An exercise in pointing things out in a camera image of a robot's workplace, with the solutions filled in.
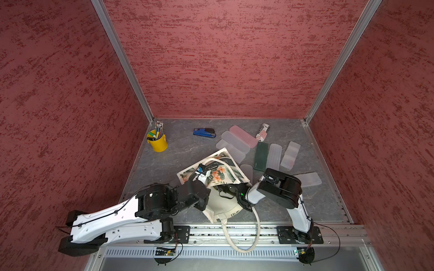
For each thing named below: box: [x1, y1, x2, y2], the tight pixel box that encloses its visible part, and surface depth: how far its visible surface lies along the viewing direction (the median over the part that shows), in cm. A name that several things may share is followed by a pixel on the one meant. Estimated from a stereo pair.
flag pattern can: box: [255, 123, 271, 143], surface depth 112 cm
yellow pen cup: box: [146, 120, 169, 152], surface depth 100 cm
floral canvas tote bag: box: [176, 147, 261, 254], surface depth 77 cm
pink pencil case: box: [228, 125, 259, 149], surface depth 112 cm
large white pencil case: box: [215, 138, 246, 165], surface depth 106 cm
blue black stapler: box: [192, 127, 217, 138], surface depth 113 cm
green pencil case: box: [253, 142, 269, 173], surface depth 104 cm
